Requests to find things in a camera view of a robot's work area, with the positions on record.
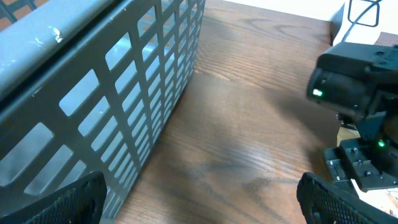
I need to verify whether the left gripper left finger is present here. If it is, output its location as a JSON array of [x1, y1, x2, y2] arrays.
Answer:
[[1, 171, 107, 224]]

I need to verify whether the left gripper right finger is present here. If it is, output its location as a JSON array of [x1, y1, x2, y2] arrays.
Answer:
[[297, 172, 397, 224]]

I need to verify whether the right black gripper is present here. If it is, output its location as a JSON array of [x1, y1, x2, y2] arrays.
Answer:
[[323, 138, 397, 192]]

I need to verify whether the yellow snack bag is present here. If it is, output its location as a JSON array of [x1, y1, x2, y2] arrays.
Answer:
[[336, 127, 397, 218]]

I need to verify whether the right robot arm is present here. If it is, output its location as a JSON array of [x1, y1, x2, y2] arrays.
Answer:
[[306, 42, 397, 192]]

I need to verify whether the white barcode scanner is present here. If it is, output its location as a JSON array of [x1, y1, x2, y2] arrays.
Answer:
[[330, 0, 397, 46]]

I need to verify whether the grey plastic basket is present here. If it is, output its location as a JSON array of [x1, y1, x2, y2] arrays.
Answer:
[[1, 0, 206, 223]]

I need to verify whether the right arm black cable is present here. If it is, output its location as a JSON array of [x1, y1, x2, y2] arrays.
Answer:
[[341, 0, 383, 43]]

